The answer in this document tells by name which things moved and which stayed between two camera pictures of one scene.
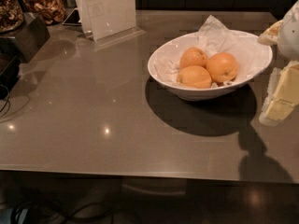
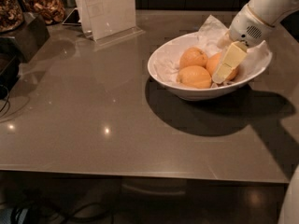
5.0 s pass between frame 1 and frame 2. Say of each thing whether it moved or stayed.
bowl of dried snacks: stayed
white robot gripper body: moved
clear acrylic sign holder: stayed
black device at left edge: stayed
